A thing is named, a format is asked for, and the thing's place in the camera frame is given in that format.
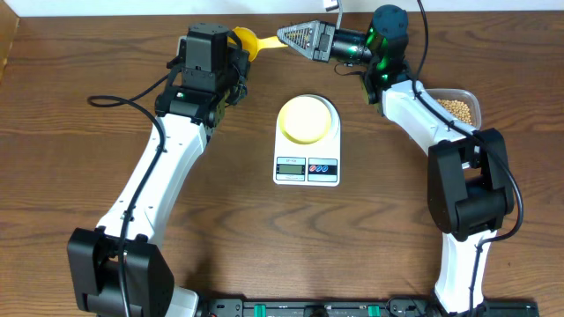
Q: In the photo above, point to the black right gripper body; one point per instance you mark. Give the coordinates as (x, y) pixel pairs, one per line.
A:
(349, 46)

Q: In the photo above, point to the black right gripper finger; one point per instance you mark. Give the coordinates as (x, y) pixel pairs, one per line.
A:
(301, 33)
(311, 52)

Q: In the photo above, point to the yellow measuring scoop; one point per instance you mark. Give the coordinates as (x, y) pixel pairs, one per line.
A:
(251, 45)

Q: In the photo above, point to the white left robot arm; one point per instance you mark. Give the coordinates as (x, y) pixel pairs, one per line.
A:
(117, 268)

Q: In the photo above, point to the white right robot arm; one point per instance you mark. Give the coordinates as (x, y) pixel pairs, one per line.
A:
(472, 196)

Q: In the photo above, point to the yellow bowl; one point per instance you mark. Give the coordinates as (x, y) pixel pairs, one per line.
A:
(304, 120)

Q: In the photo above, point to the white digital kitchen scale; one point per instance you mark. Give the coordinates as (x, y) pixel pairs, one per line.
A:
(317, 164)

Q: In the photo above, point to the pile of soybeans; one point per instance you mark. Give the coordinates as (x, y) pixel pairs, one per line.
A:
(457, 108)

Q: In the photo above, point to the clear plastic container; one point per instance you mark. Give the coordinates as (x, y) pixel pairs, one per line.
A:
(462, 95)

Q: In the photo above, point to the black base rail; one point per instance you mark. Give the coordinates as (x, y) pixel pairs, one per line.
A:
(398, 306)

